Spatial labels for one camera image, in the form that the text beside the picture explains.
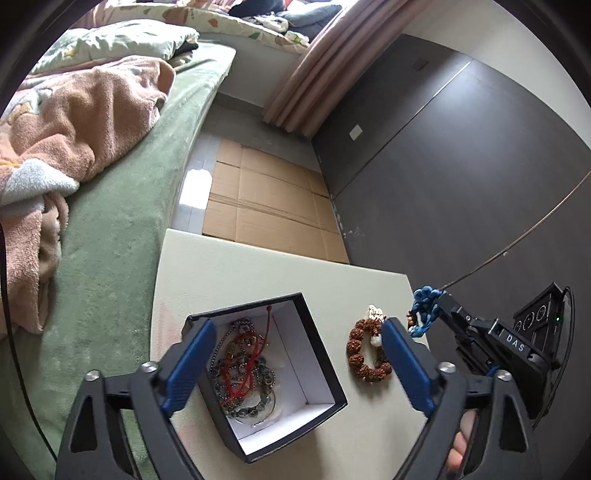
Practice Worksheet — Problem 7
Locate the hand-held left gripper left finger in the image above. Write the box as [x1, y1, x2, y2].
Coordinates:
[54, 318, 218, 480]

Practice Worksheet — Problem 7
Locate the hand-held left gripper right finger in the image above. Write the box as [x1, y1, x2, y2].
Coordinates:
[381, 316, 541, 480]

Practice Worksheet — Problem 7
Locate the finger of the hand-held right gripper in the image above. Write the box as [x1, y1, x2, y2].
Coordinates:
[434, 292, 476, 342]

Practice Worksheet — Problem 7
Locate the blue knotted cord bracelet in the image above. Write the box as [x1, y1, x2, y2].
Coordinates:
[406, 286, 448, 337]

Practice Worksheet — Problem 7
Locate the red string bracelet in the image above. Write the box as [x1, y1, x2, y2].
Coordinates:
[221, 305, 274, 402]

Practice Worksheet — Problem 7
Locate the brown rudraksha bracelet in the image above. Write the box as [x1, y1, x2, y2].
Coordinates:
[346, 318, 395, 381]

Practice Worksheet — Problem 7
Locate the pile of bead bracelets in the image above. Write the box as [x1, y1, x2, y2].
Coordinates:
[210, 318, 278, 428]

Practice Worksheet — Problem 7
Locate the black jewelry box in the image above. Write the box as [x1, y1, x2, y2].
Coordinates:
[182, 292, 348, 463]

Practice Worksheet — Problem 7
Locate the person's right hand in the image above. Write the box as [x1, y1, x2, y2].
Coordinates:
[447, 408, 478, 472]

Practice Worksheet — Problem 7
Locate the dark brown wardrobe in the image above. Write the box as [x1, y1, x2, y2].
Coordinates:
[311, 32, 591, 416]

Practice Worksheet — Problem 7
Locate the bed with green sheet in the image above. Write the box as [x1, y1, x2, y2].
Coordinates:
[0, 41, 236, 480]

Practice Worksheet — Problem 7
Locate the flattened cardboard sheet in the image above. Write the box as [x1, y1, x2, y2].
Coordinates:
[203, 138, 350, 265]

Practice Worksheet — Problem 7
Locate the pink curtain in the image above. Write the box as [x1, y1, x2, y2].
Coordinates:
[262, 0, 411, 138]

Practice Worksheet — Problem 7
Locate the pink fleece blanket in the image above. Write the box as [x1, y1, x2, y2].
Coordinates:
[0, 54, 176, 335]

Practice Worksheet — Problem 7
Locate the grey pillow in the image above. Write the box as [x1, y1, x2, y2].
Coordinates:
[277, 7, 345, 38]

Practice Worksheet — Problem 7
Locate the floral pillow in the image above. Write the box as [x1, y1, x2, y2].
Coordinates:
[30, 18, 199, 77]

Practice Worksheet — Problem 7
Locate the floral window seat cushion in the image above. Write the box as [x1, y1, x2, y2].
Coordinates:
[108, 4, 310, 54]

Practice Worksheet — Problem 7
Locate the black bag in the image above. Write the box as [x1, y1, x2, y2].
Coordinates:
[228, 0, 287, 17]

